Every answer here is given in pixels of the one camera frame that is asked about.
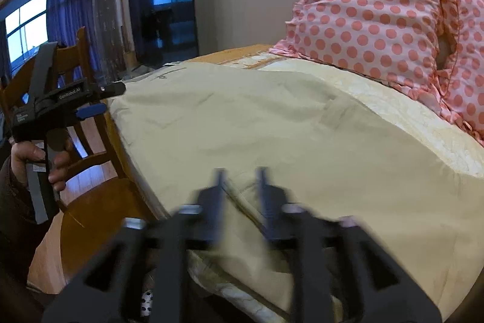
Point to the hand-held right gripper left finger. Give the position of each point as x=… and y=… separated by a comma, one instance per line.
x=218, y=182

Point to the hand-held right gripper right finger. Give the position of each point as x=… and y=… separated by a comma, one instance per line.
x=262, y=182

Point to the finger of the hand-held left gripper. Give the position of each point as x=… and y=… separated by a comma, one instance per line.
x=90, y=112
x=113, y=88

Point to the beige pants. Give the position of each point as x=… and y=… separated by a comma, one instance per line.
x=264, y=118

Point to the person's left forearm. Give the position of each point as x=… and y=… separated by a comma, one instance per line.
x=15, y=239

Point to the person's left hand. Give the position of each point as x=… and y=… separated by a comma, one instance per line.
x=60, y=160

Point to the window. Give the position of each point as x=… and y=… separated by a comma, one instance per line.
x=24, y=31

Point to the blue curtain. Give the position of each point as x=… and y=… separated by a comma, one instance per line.
x=70, y=12

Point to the black television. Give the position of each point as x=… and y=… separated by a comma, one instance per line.
x=166, y=12

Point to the wooden chair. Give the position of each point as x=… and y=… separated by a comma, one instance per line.
x=102, y=209

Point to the orange bed sheet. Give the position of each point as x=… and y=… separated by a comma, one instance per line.
x=230, y=51

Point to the black dotted white cloth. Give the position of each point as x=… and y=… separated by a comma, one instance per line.
x=146, y=304

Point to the cream quilt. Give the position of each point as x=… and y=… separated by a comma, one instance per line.
x=416, y=122

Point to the pink polka dot pillow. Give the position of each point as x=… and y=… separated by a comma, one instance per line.
x=467, y=54
x=363, y=5

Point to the worn wooden door frame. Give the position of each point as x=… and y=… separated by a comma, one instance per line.
x=107, y=12

